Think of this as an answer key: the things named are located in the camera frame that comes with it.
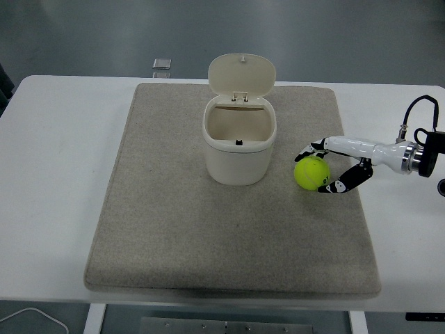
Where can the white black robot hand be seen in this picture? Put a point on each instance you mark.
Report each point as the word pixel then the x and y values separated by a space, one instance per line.
pixel 354 146

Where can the yellow tennis ball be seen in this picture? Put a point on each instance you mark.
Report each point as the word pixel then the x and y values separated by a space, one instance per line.
pixel 309 174

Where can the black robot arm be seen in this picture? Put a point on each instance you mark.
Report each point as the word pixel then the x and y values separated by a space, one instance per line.
pixel 429 153

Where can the cream lidded plastic bin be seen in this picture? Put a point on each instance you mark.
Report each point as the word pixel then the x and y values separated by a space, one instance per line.
pixel 236 163

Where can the beige felt mat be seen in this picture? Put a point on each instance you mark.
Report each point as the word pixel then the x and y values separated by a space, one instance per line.
pixel 208 226

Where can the white table leg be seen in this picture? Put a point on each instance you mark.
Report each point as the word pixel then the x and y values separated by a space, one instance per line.
pixel 358 323
pixel 94 320

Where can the black table control panel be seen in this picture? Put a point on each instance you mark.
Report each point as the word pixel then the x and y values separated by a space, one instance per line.
pixel 426 316

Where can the silver floor socket plate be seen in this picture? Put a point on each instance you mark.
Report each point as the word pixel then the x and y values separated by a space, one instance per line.
pixel 162 63
pixel 161 74

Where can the grey metal plate with screws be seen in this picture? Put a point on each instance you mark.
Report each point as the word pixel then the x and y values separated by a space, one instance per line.
pixel 226 327

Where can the dark grey object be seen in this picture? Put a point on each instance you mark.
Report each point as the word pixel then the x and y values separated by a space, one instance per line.
pixel 5 83

